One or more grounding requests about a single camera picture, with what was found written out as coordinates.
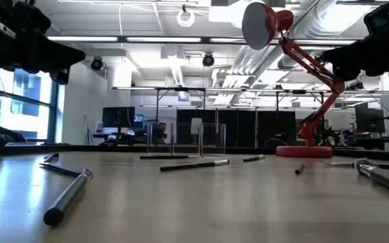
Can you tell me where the large Solve powder brush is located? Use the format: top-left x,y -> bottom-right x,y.
353,157 -> 389,196

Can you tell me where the thick grey-handled makeup brush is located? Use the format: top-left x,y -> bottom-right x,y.
43,167 -> 94,227

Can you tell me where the short black pen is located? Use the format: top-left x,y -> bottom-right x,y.
242,154 -> 266,163

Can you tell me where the black ceiling speaker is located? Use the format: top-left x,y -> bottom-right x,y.
90,56 -> 105,72
202,53 -> 215,68

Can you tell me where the black computer monitor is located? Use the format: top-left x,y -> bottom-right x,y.
101,106 -> 136,130
355,102 -> 386,134

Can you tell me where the large office window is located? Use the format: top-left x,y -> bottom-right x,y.
0,65 -> 63,144

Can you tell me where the red desk lamp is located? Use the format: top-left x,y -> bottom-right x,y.
241,1 -> 346,159

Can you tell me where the long ceiling light strip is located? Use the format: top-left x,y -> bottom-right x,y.
45,35 -> 357,46

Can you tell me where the clear acrylic brush organizer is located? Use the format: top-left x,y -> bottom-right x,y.
146,122 -> 227,159

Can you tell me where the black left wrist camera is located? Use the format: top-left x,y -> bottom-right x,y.
11,1 -> 52,36

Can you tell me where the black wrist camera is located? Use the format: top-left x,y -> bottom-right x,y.
363,1 -> 389,36
11,1 -> 52,36

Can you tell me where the silver ventilation duct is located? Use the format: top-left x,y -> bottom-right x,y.
277,0 -> 376,72

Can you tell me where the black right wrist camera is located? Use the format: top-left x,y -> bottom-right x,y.
363,1 -> 389,36

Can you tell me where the black aluminium table frame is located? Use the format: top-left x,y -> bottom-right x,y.
0,143 -> 389,163

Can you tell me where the black metal rack frame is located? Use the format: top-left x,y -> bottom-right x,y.
112,86 -> 327,149

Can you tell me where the black partition wall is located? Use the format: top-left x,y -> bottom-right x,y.
176,108 -> 297,149

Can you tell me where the white ceiling cable coil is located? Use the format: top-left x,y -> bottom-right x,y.
176,9 -> 196,28

